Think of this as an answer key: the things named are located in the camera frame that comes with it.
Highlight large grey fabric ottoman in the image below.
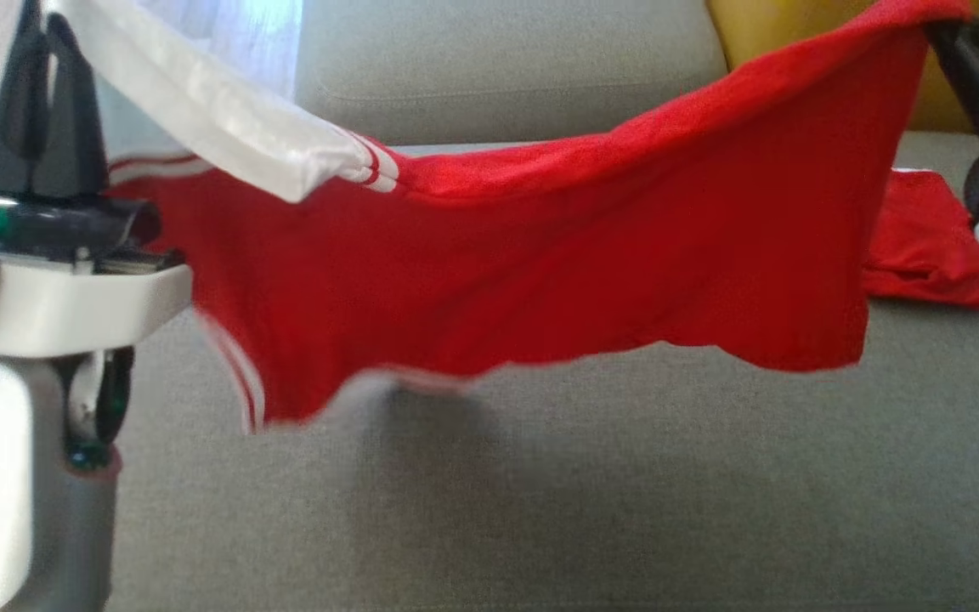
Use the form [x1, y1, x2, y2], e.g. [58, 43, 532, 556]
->
[105, 132, 979, 612]

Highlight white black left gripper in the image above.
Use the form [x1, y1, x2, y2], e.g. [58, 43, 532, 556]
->
[0, 0, 193, 473]

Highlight red shorts with white stripe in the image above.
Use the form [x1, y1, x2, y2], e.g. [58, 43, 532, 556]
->
[862, 168, 979, 309]

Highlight red jersey with black logo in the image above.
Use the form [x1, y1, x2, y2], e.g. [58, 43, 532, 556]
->
[43, 0, 971, 436]

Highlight large yellow sofa backrest cushion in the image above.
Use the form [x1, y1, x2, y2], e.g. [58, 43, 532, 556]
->
[706, 0, 979, 133]

